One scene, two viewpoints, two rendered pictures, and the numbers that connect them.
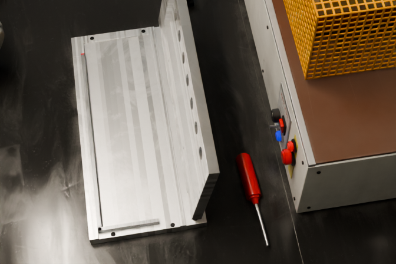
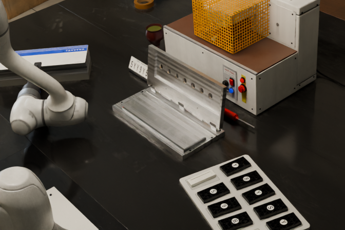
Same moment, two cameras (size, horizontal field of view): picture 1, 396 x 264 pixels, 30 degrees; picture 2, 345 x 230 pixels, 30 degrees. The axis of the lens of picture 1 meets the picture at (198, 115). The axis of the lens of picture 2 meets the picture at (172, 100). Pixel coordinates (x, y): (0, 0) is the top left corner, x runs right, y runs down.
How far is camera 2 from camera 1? 1.53 m
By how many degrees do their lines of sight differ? 31
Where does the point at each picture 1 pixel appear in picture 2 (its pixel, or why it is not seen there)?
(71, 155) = (147, 140)
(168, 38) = (160, 80)
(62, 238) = (168, 164)
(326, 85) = (241, 54)
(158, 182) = (193, 129)
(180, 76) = (176, 88)
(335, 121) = (253, 61)
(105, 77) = (139, 111)
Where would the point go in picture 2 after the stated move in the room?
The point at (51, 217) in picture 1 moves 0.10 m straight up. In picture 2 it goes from (157, 160) to (154, 139)
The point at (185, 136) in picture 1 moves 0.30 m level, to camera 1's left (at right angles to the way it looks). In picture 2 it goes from (196, 101) to (127, 132)
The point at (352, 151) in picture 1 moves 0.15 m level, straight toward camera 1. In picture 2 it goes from (267, 65) to (278, 87)
